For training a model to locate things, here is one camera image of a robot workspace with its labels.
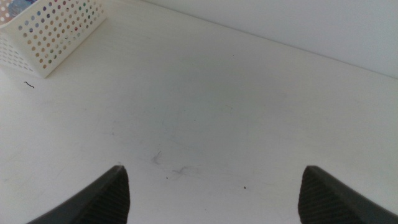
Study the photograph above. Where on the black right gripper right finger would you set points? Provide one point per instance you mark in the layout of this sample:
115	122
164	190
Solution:
326	202

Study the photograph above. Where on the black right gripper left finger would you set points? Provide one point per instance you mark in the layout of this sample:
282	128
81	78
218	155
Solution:
99	202

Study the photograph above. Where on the small black thread scrap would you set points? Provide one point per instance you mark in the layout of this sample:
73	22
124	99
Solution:
29	85

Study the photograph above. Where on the white perforated plastic basket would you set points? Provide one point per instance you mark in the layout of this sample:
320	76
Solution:
53	34

